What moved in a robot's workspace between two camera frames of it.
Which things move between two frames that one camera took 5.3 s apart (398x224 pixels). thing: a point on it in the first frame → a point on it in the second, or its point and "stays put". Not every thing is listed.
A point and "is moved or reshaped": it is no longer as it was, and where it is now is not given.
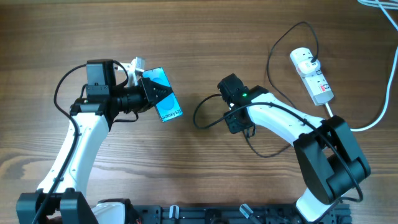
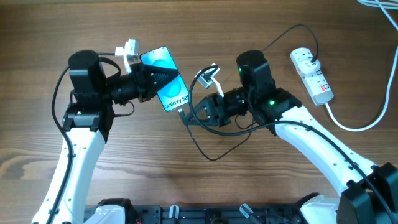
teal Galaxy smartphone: [168, 109] is moved or reshaped
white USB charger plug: [306, 66] stays put
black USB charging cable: [278, 91] → [209, 158]
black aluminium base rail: [259, 214] stays put
